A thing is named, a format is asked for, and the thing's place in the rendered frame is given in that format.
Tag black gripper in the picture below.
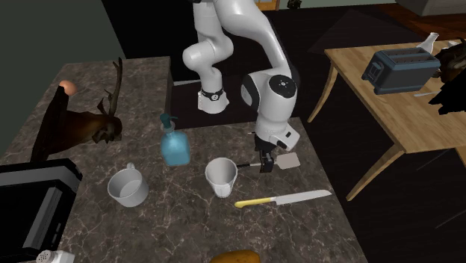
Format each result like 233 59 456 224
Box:
254 134 278 174

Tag blue soap dispenser bottle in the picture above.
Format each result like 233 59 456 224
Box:
159 112 192 167

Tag dark robot stand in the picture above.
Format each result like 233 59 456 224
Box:
165 69 300 131

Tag brown bread loaf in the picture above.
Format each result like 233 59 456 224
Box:
209 249 262 263

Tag light wooden table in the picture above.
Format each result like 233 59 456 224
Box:
307 38 466 202

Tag orange wooden furniture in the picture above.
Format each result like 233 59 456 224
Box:
254 0 281 11

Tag blue-grey toaster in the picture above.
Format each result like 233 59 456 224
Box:
361 46 442 96

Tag brown deer head figure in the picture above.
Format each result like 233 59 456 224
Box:
30 57 124 164

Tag white vase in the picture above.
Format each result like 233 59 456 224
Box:
415 31 441 54

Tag brown egg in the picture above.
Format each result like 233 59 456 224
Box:
58 80 78 97

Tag dark brown animal figure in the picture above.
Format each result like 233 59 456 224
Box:
432 37 466 83

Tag grey sofa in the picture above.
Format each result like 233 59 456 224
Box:
394 0 466 17

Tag white salt shaker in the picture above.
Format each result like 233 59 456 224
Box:
35 249 76 263

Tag black microwave oven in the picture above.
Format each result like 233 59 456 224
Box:
0 158 84 263

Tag black-handled grey spatula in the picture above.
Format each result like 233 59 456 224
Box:
236 152 302 171

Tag yellow-handled kitchen knife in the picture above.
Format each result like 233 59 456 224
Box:
234 189 333 210

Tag white cup without handle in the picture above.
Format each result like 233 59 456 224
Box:
204 157 239 199

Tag white mug with handle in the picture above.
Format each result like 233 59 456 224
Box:
107 162 150 208

